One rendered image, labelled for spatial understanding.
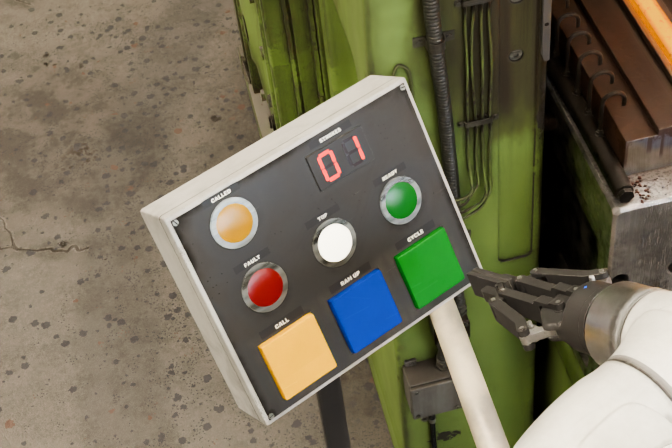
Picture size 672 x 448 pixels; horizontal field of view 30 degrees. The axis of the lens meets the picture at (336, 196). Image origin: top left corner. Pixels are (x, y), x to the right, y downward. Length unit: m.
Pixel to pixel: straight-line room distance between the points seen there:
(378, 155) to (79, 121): 1.97
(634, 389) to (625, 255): 0.72
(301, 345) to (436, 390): 0.74
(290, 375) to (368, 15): 0.48
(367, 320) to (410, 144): 0.22
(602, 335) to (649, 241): 0.59
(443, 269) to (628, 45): 0.50
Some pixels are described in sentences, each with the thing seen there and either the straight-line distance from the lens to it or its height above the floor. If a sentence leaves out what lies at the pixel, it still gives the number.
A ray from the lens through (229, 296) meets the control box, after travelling 1.41.
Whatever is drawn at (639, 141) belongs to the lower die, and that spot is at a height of 0.98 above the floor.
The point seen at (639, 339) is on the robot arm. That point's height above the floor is 1.27.
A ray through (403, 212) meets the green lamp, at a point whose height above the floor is 1.08.
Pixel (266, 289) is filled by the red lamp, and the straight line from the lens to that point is 1.42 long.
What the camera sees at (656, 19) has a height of 1.01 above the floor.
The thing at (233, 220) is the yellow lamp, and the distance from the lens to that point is 1.39.
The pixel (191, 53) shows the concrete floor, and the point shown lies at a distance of 3.50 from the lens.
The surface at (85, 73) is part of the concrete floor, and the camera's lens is 3.52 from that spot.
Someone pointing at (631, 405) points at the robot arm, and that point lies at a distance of 1.09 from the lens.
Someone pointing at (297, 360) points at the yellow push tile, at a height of 1.01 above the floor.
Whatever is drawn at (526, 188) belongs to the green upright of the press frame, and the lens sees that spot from 1.94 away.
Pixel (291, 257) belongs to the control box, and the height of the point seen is 1.10.
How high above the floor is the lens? 2.17
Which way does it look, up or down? 46 degrees down
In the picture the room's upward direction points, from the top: 8 degrees counter-clockwise
